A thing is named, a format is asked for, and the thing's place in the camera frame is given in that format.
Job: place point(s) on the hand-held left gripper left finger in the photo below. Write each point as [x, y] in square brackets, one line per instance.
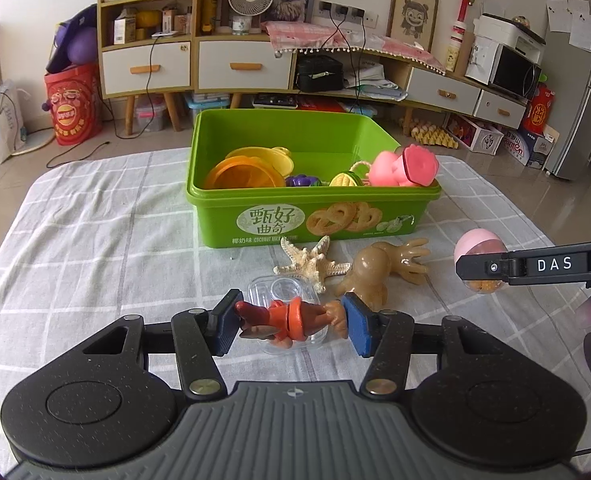
[223, 325]

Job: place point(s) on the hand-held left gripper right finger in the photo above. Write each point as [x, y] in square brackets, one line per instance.
[361, 325]

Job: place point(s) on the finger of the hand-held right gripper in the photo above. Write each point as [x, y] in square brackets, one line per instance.
[480, 266]

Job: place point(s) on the pink capsule ball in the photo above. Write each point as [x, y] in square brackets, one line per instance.
[478, 242]

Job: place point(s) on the orange brown toy figure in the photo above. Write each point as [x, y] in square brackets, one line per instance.
[295, 317]

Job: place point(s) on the green plastic cookie box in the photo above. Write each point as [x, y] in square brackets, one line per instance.
[225, 220]

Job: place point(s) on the pink beaver toy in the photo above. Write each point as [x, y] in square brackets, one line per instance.
[390, 167]

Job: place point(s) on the toy corn cob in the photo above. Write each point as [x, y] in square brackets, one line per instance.
[346, 180]

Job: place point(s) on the orange toy pumpkin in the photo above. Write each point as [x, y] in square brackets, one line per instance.
[240, 172]

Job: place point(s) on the purple toy grapes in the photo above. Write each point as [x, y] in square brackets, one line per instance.
[303, 180]

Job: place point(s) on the yellow toy pot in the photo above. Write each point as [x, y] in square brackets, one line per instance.
[263, 155]

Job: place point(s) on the brown octopus toy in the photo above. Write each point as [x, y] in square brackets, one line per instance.
[370, 270]

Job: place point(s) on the clear plastic case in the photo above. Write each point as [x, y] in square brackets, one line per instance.
[275, 290]

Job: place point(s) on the beige starfish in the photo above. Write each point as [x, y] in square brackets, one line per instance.
[308, 267]

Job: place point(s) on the blue and white carton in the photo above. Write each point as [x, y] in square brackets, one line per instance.
[530, 149]

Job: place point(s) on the white and red carton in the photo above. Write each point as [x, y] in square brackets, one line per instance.
[475, 137]

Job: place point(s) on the grey checkered blanket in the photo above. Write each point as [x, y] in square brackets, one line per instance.
[100, 260]

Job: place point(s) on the yellow egg tray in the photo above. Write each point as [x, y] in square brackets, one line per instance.
[433, 135]

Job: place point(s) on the red gift box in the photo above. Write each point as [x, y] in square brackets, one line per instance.
[538, 110]

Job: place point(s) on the low wooden drawer cabinet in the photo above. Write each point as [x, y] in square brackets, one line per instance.
[445, 92]

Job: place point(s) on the grey refrigerator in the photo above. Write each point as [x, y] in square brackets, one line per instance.
[580, 85]

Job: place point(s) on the black microwave oven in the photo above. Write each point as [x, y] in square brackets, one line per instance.
[513, 72]

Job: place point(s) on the yellow printed bottle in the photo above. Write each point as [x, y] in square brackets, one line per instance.
[455, 50]

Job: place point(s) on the clear storage bin blue lid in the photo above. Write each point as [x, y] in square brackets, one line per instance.
[208, 107]

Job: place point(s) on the white printer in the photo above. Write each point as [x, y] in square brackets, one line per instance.
[510, 32]

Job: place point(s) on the black bag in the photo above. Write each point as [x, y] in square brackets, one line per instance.
[320, 75]

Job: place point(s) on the framed cartoon girl picture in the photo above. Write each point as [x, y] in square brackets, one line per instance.
[413, 15]

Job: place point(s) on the wooden shelf cabinet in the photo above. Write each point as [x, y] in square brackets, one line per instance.
[170, 67]

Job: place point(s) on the red printed bucket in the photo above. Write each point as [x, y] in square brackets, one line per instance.
[73, 105]

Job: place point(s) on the pink tasselled cloth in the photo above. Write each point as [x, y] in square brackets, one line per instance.
[315, 35]

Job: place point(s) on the purple plush toy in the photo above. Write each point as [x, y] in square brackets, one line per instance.
[75, 40]

